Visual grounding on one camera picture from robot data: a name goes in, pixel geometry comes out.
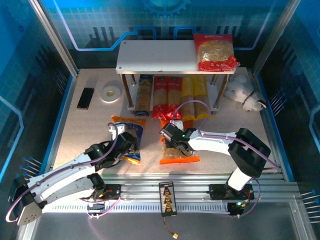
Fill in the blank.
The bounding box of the orange pasta bag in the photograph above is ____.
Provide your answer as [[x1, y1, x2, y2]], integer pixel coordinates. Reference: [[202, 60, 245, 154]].
[[159, 117, 201, 165]]

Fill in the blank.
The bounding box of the blue orecchiette pasta bag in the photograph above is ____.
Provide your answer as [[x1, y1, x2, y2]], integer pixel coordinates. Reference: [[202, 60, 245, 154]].
[[110, 115, 147, 166]]

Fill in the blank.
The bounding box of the red spaghetti pack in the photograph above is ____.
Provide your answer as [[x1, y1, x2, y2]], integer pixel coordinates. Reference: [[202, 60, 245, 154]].
[[165, 76, 184, 121], [151, 75, 171, 120]]

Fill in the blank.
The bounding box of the yellow spaghetti pack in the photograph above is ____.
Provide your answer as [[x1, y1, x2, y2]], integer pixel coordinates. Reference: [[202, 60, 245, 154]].
[[191, 74, 213, 120], [180, 76, 199, 123]]

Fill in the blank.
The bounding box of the blue spaghetti pack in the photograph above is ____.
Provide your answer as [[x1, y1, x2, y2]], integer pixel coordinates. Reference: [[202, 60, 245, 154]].
[[134, 74, 154, 117]]

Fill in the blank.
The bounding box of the white two-tier shelf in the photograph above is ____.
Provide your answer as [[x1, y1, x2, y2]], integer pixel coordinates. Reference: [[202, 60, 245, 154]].
[[115, 39, 237, 112]]

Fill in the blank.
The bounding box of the red macaroni bag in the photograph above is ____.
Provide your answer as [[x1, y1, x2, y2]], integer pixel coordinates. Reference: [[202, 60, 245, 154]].
[[192, 32, 240, 73]]

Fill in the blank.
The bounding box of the black yellow control pendant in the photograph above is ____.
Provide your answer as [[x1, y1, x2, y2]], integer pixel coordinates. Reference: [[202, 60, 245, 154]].
[[158, 181, 179, 217]]

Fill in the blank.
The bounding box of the white tape roll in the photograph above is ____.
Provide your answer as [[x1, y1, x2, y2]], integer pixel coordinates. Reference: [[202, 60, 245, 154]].
[[100, 83, 123, 104]]

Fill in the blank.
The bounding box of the black aluminium profile bar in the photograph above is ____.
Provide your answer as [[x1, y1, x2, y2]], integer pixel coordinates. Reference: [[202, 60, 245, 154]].
[[76, 87, 95, 110]]

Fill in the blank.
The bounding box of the white plush toy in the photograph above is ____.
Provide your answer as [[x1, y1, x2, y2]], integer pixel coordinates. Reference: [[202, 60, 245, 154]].
[[223, 74, 267, 112]]

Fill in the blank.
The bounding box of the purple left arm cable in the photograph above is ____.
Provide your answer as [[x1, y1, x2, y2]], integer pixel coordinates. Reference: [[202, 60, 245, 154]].
[[5, 122, 123, 223]]

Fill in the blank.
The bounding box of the aluminium mounting rail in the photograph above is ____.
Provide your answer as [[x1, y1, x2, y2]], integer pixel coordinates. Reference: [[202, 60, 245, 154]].
[[29, 172, 298, 202]]

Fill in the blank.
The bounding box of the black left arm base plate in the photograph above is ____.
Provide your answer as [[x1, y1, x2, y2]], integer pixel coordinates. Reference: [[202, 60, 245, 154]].
[[75, 183, 123, 201]]

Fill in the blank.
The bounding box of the white slotted cable duct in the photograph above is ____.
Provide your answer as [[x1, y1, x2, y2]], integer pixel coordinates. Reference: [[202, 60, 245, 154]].
[[37, 202, 231, 214]]

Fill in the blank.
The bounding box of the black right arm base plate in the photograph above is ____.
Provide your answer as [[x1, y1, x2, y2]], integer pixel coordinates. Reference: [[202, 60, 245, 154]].
[[208, 183, 255, 201]]

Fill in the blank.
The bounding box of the red pendant cable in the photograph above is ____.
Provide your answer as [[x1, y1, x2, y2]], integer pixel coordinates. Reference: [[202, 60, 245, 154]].
[[163, 215, 180, 240]]

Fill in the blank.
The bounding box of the aluminium frame post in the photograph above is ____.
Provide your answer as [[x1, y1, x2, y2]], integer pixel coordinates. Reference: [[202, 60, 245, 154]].
[[27, 0, 80, 77], [250, 0, 300, 76]]

